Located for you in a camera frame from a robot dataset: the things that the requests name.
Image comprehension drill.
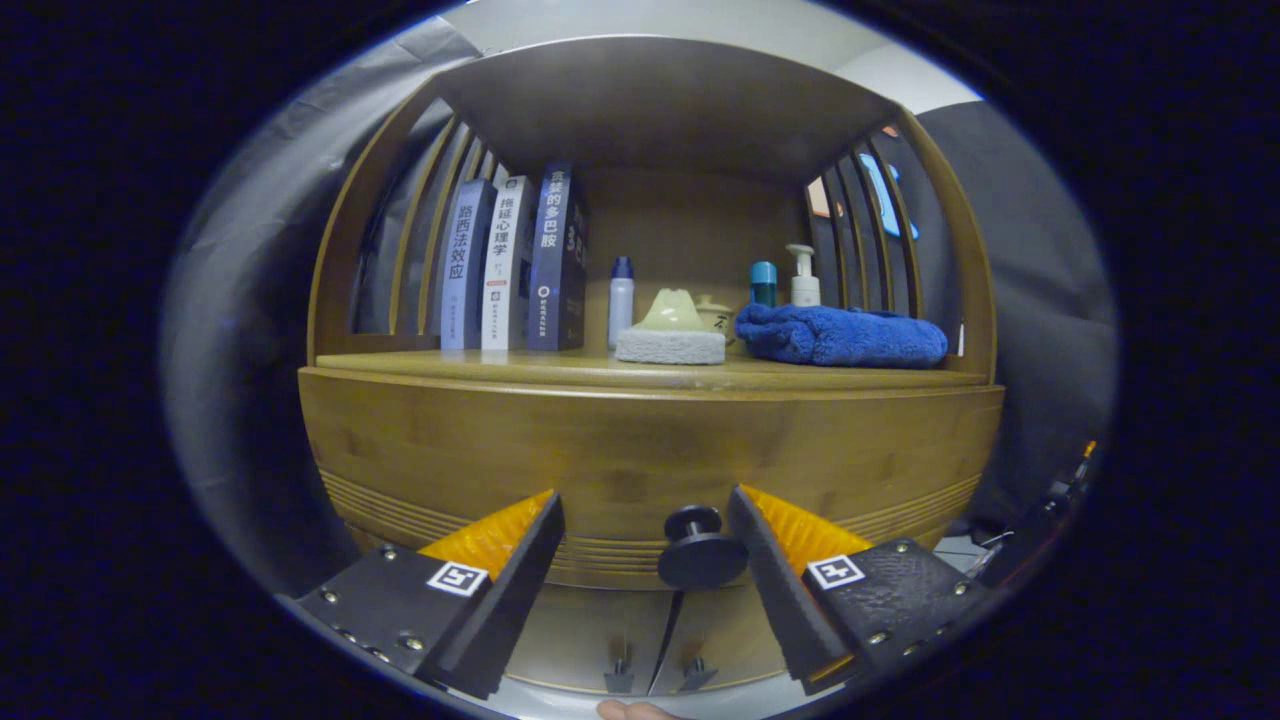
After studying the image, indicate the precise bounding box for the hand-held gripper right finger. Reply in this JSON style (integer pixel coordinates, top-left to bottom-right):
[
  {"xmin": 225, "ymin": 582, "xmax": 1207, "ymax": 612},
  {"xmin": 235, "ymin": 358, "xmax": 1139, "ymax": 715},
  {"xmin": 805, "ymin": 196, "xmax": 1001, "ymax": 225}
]
[{"xmin": 727, "ymin": 485, "xmax": 991, "ymax": 696}]

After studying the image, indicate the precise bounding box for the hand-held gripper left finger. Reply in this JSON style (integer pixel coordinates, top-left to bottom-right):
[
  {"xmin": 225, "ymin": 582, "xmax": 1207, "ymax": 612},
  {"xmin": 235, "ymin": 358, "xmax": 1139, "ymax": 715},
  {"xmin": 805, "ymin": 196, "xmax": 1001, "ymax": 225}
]
[{"xmin": 275, "ymin": 490, "xmax": 567, "ymax": 701}]

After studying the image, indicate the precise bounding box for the wooden drawer with black knob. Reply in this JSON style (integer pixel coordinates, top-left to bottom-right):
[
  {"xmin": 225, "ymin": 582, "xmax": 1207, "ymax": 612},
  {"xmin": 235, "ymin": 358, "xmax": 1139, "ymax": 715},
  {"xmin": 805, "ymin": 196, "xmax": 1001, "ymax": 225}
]
[{"xmin": 297, "ymin": 365, "xmax": 1006, "ymax": 591}]

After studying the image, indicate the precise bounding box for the green scrub brush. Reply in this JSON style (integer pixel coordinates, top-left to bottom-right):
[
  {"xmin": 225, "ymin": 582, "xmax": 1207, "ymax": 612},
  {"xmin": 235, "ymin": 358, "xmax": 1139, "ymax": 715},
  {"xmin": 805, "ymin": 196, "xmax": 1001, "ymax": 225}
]
[{"xmin": 614, "ymin": 288, "xmax": 728, "ymax": 366}]

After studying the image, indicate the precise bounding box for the wooden cabinet door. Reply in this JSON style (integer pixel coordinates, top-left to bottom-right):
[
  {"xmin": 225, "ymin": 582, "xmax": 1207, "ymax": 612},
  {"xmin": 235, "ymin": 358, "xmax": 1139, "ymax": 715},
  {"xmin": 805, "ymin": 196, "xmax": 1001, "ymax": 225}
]
[
  {"xmin": 505, "ymin": 585, "xmax": 681, "ymax": 693},
  {"xmin": 655, "ymin": 590, "xmax": 801, "ymax": 693}
]

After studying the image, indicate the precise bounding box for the wooden countertop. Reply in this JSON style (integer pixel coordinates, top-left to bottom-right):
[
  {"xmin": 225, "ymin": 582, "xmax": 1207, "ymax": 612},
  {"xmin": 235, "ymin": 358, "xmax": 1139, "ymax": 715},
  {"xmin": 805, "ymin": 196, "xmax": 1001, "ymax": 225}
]
[{"xmin": 315, "ymin": 345, "xmax": 991, "ymax": 393}]

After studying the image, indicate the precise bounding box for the wooden cabinet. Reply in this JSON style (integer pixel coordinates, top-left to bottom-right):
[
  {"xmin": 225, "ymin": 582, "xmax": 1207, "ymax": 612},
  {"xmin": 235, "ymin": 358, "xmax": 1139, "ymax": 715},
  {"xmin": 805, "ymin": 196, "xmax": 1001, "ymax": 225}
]
[{"xmin": 297, "ymin": 35, "xmax": 1006, "ymax": 696}]

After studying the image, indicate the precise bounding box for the black and orange device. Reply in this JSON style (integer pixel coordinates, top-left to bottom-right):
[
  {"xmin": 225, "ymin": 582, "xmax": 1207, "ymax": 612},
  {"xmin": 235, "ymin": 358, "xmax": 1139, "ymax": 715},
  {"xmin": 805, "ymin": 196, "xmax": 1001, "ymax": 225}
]
[{"xmin": 975, "ymin": 440, "xmax": 1101, "ymax": 591}]

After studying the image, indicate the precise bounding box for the blue folded towel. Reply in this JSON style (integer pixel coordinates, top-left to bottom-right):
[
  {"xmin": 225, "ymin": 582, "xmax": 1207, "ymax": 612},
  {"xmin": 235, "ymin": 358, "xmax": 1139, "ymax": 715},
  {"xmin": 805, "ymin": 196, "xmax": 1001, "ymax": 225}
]
[{"xmin": 734, "ymin": 304, "xmax": 949, "ymax": 370}]

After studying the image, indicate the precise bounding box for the lidded ceramic tea cup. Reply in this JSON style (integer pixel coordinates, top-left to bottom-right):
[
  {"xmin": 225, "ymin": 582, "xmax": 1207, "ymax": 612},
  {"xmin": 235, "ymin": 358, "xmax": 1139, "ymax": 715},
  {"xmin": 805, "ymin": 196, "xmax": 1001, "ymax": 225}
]
[{"xmin": 695, "ymin": 294, "xmax": 739, "ymax": 346}]

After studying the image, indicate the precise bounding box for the white pump bottle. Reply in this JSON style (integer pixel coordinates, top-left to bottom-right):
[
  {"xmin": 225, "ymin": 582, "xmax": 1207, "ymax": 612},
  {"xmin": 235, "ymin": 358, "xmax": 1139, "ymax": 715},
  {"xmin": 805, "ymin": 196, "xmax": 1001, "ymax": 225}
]
[{"xmin": 785, "ymin": 244, "xmax": 822, "ymax": 308}]

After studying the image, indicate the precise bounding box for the white bottle with blue cap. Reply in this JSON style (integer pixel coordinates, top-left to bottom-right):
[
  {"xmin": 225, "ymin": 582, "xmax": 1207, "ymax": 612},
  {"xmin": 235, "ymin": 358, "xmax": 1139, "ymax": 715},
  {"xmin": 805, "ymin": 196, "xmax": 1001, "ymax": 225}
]
[{"xmin": 608, "ymin": 256, "xmax": 635, "ymax": 349}]

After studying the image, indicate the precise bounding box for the white book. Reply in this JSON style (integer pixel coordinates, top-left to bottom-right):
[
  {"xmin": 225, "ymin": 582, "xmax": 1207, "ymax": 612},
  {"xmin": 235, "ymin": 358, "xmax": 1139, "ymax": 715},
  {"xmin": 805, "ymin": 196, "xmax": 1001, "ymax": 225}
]
[{"xmin": 481, "ymin": 176, "xmax": 536, "ymax": 351}]

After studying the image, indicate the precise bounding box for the light blue book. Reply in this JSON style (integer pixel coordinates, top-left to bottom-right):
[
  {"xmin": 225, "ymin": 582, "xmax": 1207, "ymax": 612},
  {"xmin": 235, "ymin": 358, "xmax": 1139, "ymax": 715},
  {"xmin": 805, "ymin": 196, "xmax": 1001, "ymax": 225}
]
[{"xmin": 440, "ymin": 180, "xmax": 498, "ymax": 351}]

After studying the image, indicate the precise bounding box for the dark blue book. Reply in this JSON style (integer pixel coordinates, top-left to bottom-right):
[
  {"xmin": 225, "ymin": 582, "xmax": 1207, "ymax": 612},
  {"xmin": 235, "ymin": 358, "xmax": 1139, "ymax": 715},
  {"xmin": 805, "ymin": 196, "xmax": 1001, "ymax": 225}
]
[{"xmin": 527, "ymin": 162, "xmax": 589, "ymax": 352}]

